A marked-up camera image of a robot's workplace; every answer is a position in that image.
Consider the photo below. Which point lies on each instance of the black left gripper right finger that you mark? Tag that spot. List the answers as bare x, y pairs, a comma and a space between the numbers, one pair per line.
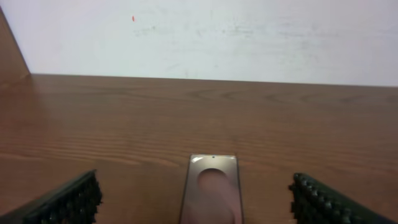
316, 203

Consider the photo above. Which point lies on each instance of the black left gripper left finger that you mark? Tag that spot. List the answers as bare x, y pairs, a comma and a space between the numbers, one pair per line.
76, 201

